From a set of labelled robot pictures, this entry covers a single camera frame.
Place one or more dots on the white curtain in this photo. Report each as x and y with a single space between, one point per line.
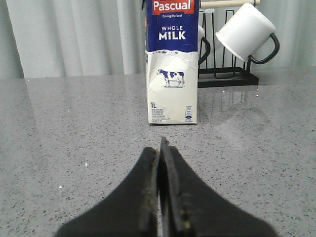
58 38

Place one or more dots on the black wire mug rack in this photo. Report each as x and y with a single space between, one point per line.
220 69

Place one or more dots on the blue white milk carton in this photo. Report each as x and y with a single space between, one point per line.
171 58

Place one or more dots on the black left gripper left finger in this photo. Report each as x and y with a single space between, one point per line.
130 210

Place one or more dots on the white enamel mug black handle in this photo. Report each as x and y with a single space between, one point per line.
246 31

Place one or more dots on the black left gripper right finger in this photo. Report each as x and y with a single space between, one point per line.
190 208

